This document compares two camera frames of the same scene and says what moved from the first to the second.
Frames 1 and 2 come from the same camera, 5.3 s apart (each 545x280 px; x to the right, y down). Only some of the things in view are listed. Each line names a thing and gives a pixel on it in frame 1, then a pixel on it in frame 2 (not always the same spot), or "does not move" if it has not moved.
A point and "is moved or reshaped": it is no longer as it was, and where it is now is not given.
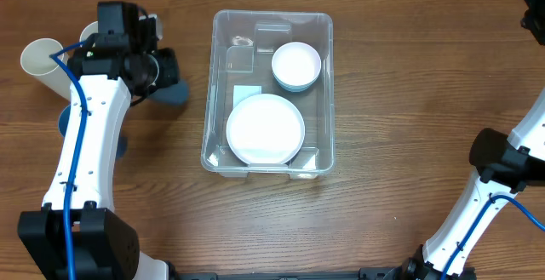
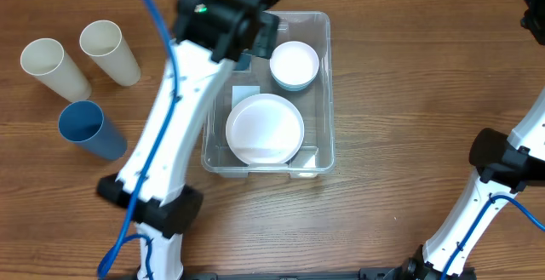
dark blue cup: [175, 94] is moved or reshaped
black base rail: [365, 273] does not move
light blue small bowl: [298, 88] does not move
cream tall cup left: [36, 59] does not move
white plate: [266, 128] does not move
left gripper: [167, 71] → [265, 41]
